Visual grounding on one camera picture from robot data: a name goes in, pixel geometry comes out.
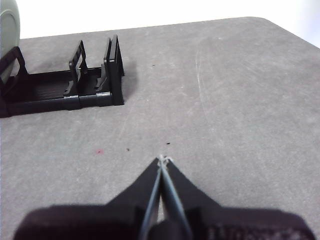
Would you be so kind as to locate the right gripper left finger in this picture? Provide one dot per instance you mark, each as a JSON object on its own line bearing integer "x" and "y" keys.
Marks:
{"x": 87, "y": 222}

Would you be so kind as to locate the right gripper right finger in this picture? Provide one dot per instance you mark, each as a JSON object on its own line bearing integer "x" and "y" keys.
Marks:
{"x": 237, "y": 225}

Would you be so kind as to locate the pale green round plate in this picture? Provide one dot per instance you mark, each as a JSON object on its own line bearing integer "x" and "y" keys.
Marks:
{"x": 8, "y": 27}

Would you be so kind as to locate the black plastic plate rack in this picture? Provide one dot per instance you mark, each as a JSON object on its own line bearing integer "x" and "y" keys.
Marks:
{"x": 45, "y": 87}

